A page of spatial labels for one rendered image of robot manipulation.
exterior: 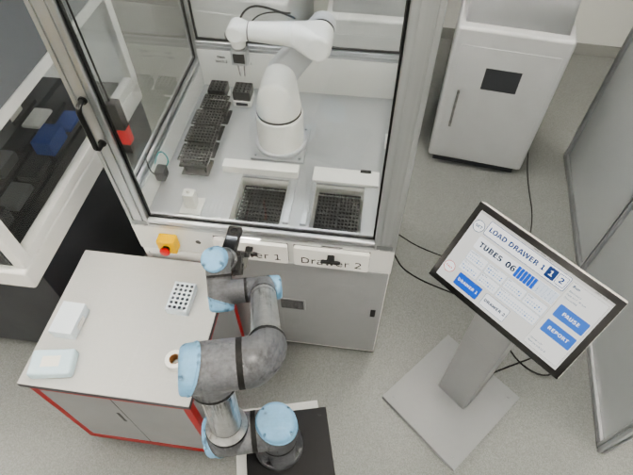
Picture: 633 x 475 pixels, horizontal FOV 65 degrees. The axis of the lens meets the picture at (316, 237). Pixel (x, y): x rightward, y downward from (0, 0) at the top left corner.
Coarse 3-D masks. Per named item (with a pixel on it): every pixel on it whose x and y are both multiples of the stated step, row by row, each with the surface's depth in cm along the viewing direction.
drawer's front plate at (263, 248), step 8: (216, 240) 189; (240, 240) 188; (248, 240) 188; (256, 240) 188; (240, 248) 191; (256, 248) 190; (264, 248) 189; (272, 248) 188; (280, 248) 187; (264, 256) 194; (272, 256) 193; (280, 256) 192
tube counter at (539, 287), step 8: (504, 264) 160; (512, 264) 159; (512, 272) 159; (520, 272) 157; (528, 272) 156; (520, 280) 157; (528, 280) 156; (536, 280) 155; (528, 288) 156; (536, 288) 155; (544, 288) 153; (544, 296) 153; (552, 296) 152
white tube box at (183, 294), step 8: (176, 288) 192; (184, 288) 191; (192, 288) 191; (176, 296) 189; (184, 296) 189; (192, 296) 190; (168, 304) 187; (176, 304) 187; (184, 304) 187; (168, 312) 188; (176, 312) 186; (184, 312) 185
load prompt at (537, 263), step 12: (492, 228) 162; (504, 240) 160; (516, 240) 158; (516, 252) 158; (528, 252) 156; (528, 264) 156; (540, 264) 154; (552, 264) 152; (552, 276) 152; (564, 276) 150; (564, 288) 150
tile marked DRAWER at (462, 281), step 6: (462, 276) 168; (456, 282) 169; (462, 282) 168; (468, 282) 167; (462, 288) 168; (468, 288) 167; (474, 288) 166; (480, 288) 165; (468, 294) 167; (474, 294) 166
